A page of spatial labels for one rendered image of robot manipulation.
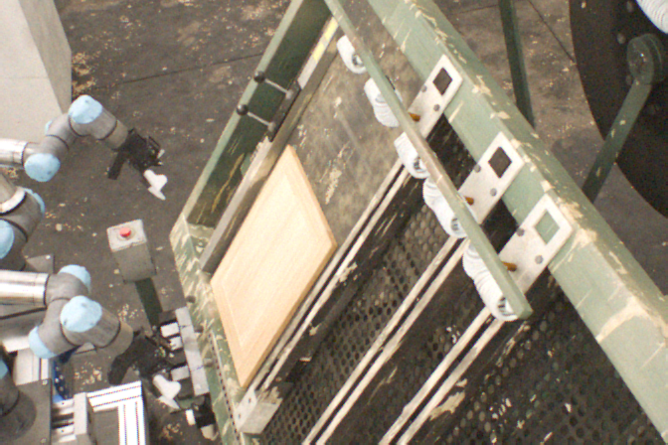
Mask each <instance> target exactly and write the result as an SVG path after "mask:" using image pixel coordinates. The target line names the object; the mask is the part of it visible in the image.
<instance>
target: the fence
mask: <svg viewBox="0 0 668 445"><path fill-rule="evenodd" d="M332 22H333V23H334V24H335V26H336V27H335V29H334V30H333V32H332V34H331V36H330V37H329V39H328V41H327V40H326V38H325V34H326V32H327V30H328V29H329V27H330V25H331V23H332ZM344 36H346V35H345V33H344V32H343V30H342V29H341V27H340V25H339V24H338V22H337V20H336V19H335V17H332V19H331V21H330V23H329V25H328V26H327V28H326V30H325V32H324V34H323V36H322V37H321V39H320V41H319V43H318V45H317V46H316V48H315V50H314V52H313V54H312V55H311V57H310V59H309V61H308V63H307V65H306V66H305V68H304V70H303V72H302V74H301V75H300V77H299V79H298V82H299V84H300V86H301V88H302V91H301V92H300V94H299V95H298V97H297V99H296V100H295V102H294V104H293V106H292V108H291V109H290V111H289V113H288V115H287V117H286V118H285V120H284V122H283V124H282V126H281V127H280V129H279V131H278V133H277V135H276V136H275V138H274V140H273V142H272V143H271V142H269V141H268V139H267V136H266V138H265V140H264V142H263V143H262V145H261V147H260V149H259V151H258V152H257V154H256V156H255V158H254V160H253V161H252V163H251V165H250V168H249V170H248V171H247V173H246V175H245V177H244V179H243V180H242V182H241V184H240V186H239V188H238V189H237V191H236V193H235V195H234V197H233V199H232V200H231V202H230V204H229V206H228V208H227V209H226V211H225V213H224V215H223V217H222V219H221V220H220V222H219V224H218V226H217V228H216V229H215V231H214V233H213V235H212V237H211V238H210V240H209V242H208V244H207V246H206V248H205V249H204V251H203V253H202V255H201V257H200V258H199V263H200V266H201V270H203V271H209V272H213V270H214V269H215V267H216V265H217V263H218V262H219V260H220V258H221V256H222V255H223V253H224V251H225V249H226V247H227V246H228V244H229V242H230V240H231V239H232V237H233V235H234V233H235V232H236V230H237V228H238V226H239V225H240V223H241V221H242V219H243V217H244V216H245V214H246V212H247V210H248V209H249V207H250V205H251V203H252V201H253V199H254V197H255V195H256V194H257V192H258V190H259V188H260V187H261V185H262V183H263V181H264V180H265V178H266V176H267V174H268V172H269V171H270V169H271V167H272V165H273V164H274V162H275V160H276V158H277V157H278V155H279V153H280V151H281V150H282V148H283V146H284V144H285V142H286V141H287V139H288V137H289V135H290V134H291V132H292V130H293V128H294V127H295V125H296V123H297V121H298V119H299V118H300V116H301V114H302V112H303V111H304V109H305V107H306V105H307V104H308V102H309V100H310V98H311V97H312V95H313V93H314V91H315V89H316V88H317V86H318V84H319V82H320V81H321V80H322V78H323V76H324V75H325V73H326V71H327V69H328V67H329V66H330V64H331V62H332V60H333V59H334V57H335V55H336V53H337V52H338V47H337V43H338V41H339V40H340V39H341V38H343V37H344ZM320 43H322V45H323V46H324V48H323V50H322V52H321V54H320V55H319V57H318V59H317V61H315V59H314V57H313V56H314V54H315V52H316V50H317V48H318V47H319V45H320Z"/></svg>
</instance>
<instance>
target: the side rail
mask: <svg viewBox="0 0 668 445"><path fill-rule="evenodd" d="M331 13H332V12H331V10H330V9H329V7H328V5H327V4H326V2H325V1H324V0H292V1H291V3H290V5H289V7H288V9H287V11H286V13H285V15H284V17H283V19H282V20H281V22H280V24H279V26H278V28H277V30H276V32H275V34H274V36H273V38H272V40H271V41H270V43H269V45H268V47H267V49H266V51H265V53H264V55H263V57H262V59H261V61H260V63H259V64H258V66H257V68H256V70H255V72H256V71H263V72H264V73H265V75H266V79H268V80H270V81H271V82H273V83H275V84H277V85H279V86H280V87H282V88H284V89H286V90H287V91H289V89H290V87H291V85H292V84H293V82H294V80H295V78H296V76H297V74H298V73H299V71H300V69H301V67H302V65H303V63H304V62H305V60H306V58H307V56H308V54H309V53H310V51H311V49H312V47H313V45H314V43H315V42H316V40H317V38H318V36H319V34H320V33H321V31H322V29H323V27H324V25H325V23H326V22H327V20H328V18H329V16H330V14H331ZM285 96H286V93H284V92H282V91H280V90H279V89H277V88H275V87H273V86H271V85H270V84H268V83H266V82H263V83H256V82H255V81H254V80H253V76H252V78H251V80H250V83H249V85H248V86H247V88H246V90H245V92H244V94H243V96H242V98H241V100H240V102H239V104H241V103H243V104H245V105H246V106H247V107H248V108H249V112H250V113H252V114H254V115H256V116H257V117H259V118H261V119H263V120H264V121H266V122H268V123H271V121H272V119H273V117H274V116H275V114H276V113H277V111H278V109H279V107H280V105H281V104H282V102H283V100H284V98H285ZM239 104H238V105H239ZM267 128H268V126H267V125H265V124H263V123H261V122H259V121H258V120H256V119H254V118H252V117H250V116H249V115H246V116H239V115H237V113H236V110H235V111H234V113H233V115H232V117H231V119H230V121H229V123H228V125H227V127H226V129H225V131H224V132H223V134H222V136H221V138H220V140H219V142H218V144H217V146H216V148H215V150H214V152H213V153H212V155H211V157H210V159H209V161H208V163H207V165H206V167H205V169H204V171H203V173H202V175H201V176H200V178H199V180H198V182H197V184H196V186H195V188H194V190H193V192H192V194H191V196H190V198H189V199H188V201H187V203H186V205H185V207H184V209H183V215H184V219H185V222H191V223H197V224H202V225H207V226H214V225H215V224H216V222H217V220H218V218H219V216H220V214H221V213H222V211H223V209H224V207H225V205H226V203H227V202H228V200H229V198H230V196H231V194H232V193H233V191H234V189H235V187H236V185H237V183H238V182H239V180H240V178H241V176H242V171H241V165H242V163H243V161H244V159H245V158H246V156H247V154H248V152H254V150H255V149H256V147H257V145H258V143H259V142H260V141H261V139H262V137H263V135H264V133H265V132H266V130H267Z"/></svg>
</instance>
